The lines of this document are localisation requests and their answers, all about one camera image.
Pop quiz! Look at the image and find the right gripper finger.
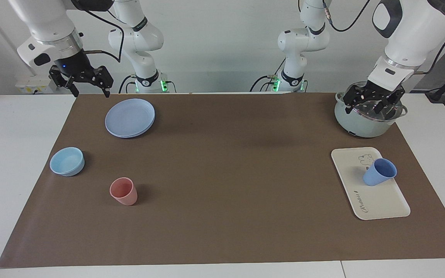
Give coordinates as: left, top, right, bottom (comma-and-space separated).
48, 65, 80, 98
89, 65, 114, 98

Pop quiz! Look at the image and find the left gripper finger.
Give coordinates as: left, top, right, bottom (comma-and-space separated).
373, 88, 406, 115
343, 84, 368, 115

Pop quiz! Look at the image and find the blue plastic cup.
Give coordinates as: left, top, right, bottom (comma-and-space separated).
363, 158, 397, 186

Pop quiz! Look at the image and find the pink plastic cup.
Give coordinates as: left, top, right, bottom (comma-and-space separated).
109, 177, 138, 206

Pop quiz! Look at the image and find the cream rabbit print tray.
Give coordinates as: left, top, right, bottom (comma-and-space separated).
331, 147, 411, 220

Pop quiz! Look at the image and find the pale green cooking pot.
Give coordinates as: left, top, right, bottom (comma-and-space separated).
335, 92, 408, 138

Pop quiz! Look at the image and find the white power strip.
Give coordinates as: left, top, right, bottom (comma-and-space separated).
15, 75, 57, 94

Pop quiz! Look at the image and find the light blue bowl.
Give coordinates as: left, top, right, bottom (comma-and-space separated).
49, 147, 85, 177

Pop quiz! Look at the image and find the brown table mat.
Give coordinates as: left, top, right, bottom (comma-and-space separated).
0, 93, 445, 269

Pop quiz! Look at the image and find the black base cable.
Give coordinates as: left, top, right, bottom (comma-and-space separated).
250, 58, 287, 92
119, 75, 136, 93

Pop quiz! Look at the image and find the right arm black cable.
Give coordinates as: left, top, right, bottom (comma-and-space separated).
82, 8, 126, 63

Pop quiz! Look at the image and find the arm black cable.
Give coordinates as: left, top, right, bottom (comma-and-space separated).
82, 8, 126, 63
323, 0, 445, 76

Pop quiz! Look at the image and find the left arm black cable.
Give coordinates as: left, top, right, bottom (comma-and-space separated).
323, 0, 445, 76

